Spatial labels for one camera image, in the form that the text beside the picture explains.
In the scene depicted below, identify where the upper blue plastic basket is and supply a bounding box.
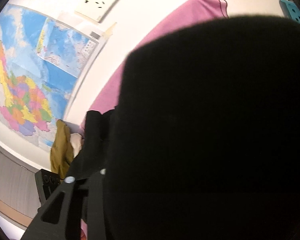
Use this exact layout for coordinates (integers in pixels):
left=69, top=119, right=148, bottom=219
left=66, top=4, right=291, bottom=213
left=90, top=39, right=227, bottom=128
left=280, top=0, right=300, bottom=23

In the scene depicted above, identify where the black coat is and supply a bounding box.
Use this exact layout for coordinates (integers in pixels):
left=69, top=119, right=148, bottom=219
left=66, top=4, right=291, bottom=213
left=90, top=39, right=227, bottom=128
left=65, top=15, right=300, bottom=240

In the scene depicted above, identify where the pink floral bed sheet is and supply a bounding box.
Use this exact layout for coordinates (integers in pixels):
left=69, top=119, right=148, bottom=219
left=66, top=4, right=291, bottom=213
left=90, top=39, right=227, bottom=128
left=77, top=0, right=229, bottom=240

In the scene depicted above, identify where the mustard folded garment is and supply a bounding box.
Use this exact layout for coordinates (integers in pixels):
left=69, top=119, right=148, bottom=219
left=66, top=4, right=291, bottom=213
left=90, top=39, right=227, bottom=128
left=50, top=120, right=74, bottom=180

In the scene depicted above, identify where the cream folded garment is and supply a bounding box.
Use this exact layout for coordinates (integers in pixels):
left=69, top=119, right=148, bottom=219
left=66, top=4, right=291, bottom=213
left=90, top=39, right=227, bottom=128
left=70, top=133, right=83, bottom=158

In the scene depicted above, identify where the colourful wall map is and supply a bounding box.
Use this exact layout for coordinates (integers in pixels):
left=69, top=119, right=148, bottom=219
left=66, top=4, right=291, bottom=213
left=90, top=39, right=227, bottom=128
left=0, top=4, right=98, bottom=151

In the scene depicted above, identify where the grey wardrobe door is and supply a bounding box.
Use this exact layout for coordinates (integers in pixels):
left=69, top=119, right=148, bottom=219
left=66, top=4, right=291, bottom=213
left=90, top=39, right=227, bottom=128
left=0, top=147, right=40, bottom=228

